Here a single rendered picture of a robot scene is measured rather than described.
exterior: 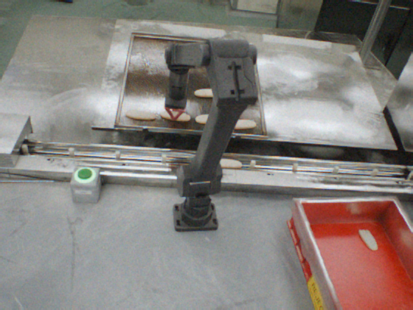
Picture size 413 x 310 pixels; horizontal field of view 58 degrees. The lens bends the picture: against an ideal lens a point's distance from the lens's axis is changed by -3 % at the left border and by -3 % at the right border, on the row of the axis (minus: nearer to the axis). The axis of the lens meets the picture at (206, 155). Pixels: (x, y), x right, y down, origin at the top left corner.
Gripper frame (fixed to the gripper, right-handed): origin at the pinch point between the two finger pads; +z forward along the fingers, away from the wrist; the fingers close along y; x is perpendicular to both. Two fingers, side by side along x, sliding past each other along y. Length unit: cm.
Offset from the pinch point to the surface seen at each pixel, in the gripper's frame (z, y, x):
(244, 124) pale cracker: 0.2, -0.8, 23.3
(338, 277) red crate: -1, 48, 50
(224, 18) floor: 145, -290, 19
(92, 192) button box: -1.6, 35.0, -17.3
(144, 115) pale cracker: 0.3, 2.7, -9.6
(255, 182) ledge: 0.5, 21.7, 27.8
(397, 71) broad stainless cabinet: 77, -157, 155
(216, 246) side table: 1.0, 43.8, 17.9
